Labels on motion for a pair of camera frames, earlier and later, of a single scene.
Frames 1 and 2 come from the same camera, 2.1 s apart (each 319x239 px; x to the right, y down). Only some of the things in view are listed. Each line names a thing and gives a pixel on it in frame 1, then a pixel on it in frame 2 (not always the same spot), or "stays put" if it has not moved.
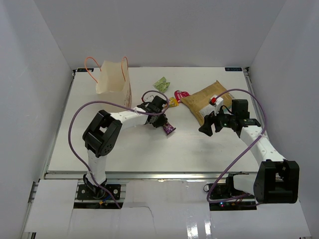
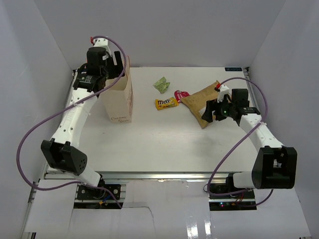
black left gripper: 162,120 -> 116,69
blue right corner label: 233,69 stays put
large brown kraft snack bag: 199,103 stays put
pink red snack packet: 179,94 stays put
